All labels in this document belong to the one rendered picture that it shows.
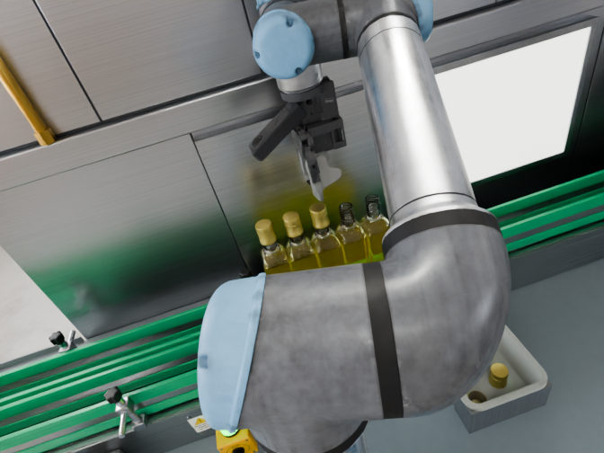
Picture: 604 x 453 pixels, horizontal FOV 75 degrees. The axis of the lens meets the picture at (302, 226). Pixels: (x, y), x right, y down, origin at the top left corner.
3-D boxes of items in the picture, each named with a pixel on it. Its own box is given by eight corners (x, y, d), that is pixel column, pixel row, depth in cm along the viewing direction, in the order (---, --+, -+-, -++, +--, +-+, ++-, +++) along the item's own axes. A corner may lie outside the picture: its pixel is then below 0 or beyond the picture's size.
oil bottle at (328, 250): (345, 287, 99) (331, 221, 86) (353, 303, 95) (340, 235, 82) (324, 294, 99) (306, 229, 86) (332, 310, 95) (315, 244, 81)
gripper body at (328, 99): (348, 150, 70) (337, 83, 62) (302, 165, 69) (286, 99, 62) (333, 134, 76) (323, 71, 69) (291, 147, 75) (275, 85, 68)
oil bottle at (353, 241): (367, 279, 100) (356, 212, 87) (376, 295, 95) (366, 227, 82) (346, 286, 100) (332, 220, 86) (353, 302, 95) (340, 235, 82)
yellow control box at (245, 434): (254, 421, 91) (244, 405, 86) (259, 454, 85) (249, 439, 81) (225, 431, 90) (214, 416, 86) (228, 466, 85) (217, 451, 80)
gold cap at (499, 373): (510, 386, 83) (512, 374, 81) (495, 391, 83) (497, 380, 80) (500, 371, 86) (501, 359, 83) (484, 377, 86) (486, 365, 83)
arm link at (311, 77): (278, 71, 59) (267, 59, 66) (285, 101, 62) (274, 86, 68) (324, 57, 60) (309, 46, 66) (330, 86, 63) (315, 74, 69)
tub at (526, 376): (481, 321, 98) (484, 298, 93) (547, 404, 80) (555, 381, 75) (416, 344, 97) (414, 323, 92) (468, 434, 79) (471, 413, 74)
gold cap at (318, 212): (326, 217, 84) (323, 199, 81) (332, 226, 81) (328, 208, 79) (310, 222, 84) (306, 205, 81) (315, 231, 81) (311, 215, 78)
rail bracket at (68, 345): (98, 347, 102) (68, 315, 94) (93, 369, 97) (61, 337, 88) (83, 352, 102) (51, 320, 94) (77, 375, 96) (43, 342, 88)
